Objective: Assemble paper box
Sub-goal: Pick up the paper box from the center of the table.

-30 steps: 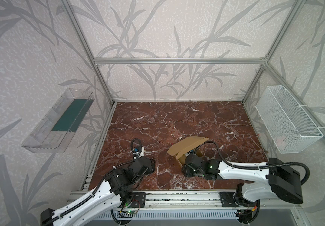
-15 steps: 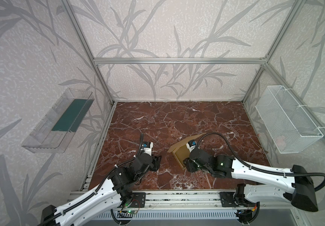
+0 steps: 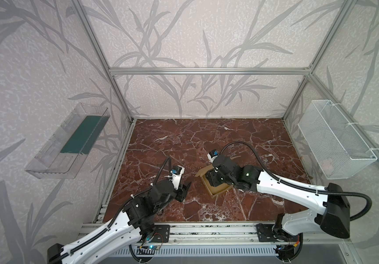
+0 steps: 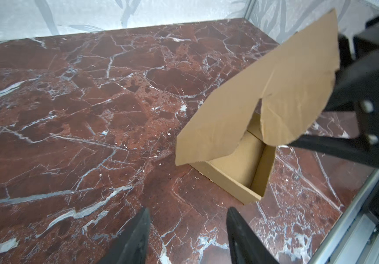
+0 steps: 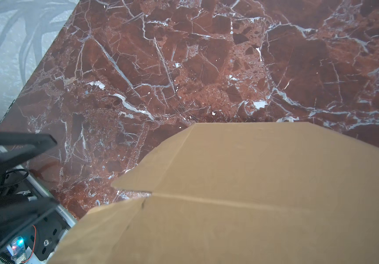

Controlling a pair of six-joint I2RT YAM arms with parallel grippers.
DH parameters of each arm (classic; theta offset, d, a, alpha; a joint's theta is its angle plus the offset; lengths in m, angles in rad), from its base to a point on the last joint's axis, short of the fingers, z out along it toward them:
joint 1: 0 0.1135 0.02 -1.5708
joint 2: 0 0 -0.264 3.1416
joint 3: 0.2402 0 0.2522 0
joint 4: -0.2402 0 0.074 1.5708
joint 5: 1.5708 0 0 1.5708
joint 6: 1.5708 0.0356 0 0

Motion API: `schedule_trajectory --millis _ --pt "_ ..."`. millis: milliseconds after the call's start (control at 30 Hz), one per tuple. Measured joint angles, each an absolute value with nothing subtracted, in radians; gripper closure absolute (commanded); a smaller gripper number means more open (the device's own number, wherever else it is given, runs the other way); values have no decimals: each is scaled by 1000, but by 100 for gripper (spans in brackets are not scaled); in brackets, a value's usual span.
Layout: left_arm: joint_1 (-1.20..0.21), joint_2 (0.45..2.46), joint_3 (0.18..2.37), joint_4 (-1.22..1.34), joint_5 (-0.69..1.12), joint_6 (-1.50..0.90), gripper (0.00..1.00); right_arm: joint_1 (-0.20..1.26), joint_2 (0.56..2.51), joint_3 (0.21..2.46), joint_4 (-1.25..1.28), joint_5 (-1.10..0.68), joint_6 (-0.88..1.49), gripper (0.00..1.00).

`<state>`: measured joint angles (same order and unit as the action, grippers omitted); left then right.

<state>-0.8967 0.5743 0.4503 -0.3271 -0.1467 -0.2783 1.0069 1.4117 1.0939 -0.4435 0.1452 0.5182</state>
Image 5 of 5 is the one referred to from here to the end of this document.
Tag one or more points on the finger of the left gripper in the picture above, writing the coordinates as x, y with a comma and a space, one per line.
31, 145
18, 217

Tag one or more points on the brown cardboard box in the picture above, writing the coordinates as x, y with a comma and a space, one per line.
240, 193

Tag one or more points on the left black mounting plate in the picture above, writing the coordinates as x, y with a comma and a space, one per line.
46, 235

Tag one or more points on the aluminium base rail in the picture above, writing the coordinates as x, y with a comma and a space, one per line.
38, 188

